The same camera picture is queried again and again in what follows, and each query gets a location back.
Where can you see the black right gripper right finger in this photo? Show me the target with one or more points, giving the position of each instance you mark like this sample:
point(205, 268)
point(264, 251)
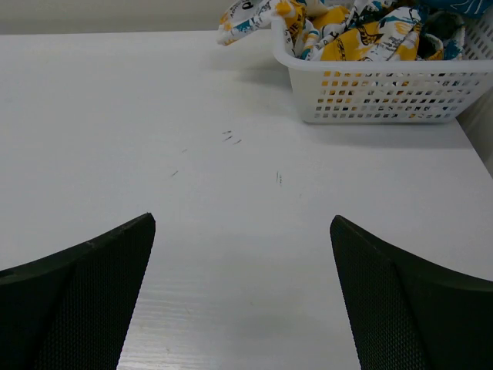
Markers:
point(406, 312)

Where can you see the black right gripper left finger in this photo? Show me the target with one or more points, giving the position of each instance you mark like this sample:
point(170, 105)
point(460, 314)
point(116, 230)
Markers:
point(72, 309)

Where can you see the printed yellow teal white shorts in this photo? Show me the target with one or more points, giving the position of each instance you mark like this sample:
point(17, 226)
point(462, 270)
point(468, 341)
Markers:
point(367, 31)

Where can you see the white plastic laundry basket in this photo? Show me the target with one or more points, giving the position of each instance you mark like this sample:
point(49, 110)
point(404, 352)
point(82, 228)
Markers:
point(390, 92)

